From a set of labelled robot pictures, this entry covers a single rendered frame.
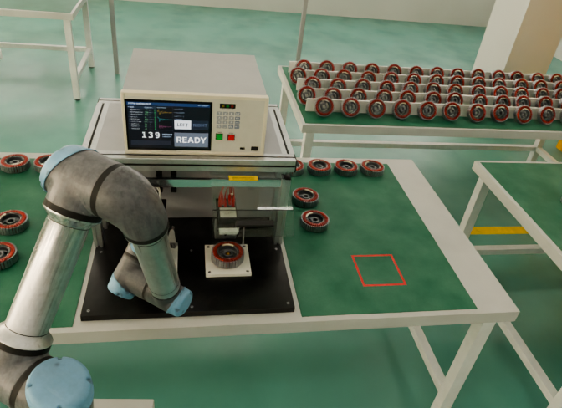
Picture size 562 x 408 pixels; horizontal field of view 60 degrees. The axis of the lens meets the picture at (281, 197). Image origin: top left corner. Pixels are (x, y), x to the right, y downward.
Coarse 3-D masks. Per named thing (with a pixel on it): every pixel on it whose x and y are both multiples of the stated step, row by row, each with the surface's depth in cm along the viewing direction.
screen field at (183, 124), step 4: (176, 120) 150; (180, 120) 150; (184, 120) 150; (188, 120) 150; (192, 120) 150; (176, 124) 150; (180, 124) 150; (184, 124) 151; (188, 124) 151; (192, 124) 151; (196, 124) 151; (200, 124) 151; (204, 124) 152; (176, 128) 151; (180, 128) 151; (184, 128) 151; (188, 128) 152; (192, 128) 152; (196, 128) 152; (200, 128) 152; (204, 128) 153
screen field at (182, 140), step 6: (174, 132) 152; (174, 138) 153; (180, 138) 153; (186, 138) 154; (192, 138) 154; (198, 138) 154; (204, 138) 155; (180, 144) 154; (186, 144) 155; (192, 144) 155; (198, 144) 155; (204, 144) 156
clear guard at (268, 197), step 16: (224, 176) 158; (272, 176) 161; (224, 192) 150; (240, 192) 151; (256, 192) 152; (272, 192) 153; (288, 192) 154; (224, 208) 144; (240, 208) 145; (256, 208) 146; (272, 208) 146; (288, 208) 147; (224, 224) 143; (288, 224) 146
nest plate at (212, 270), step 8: (208, 248) 171; (208, 256) 168; (248, 256) 170; (208, 264) 165; (248, 264) 167; (208, 272) 162; (216, 272) 162; (224, 272) 162; (232, 272) 163; (240, 272) 163; (248, 272) 164
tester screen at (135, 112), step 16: (128, 112) 146; (144, 112) 147; (160, 112) 147; (176, 112) 148; (192, 112) 149; (208, 112) 150; (128, 128) 149; (144, 128) 149; (160, 128) 150; (208, 128) 153; (208, 144) 156
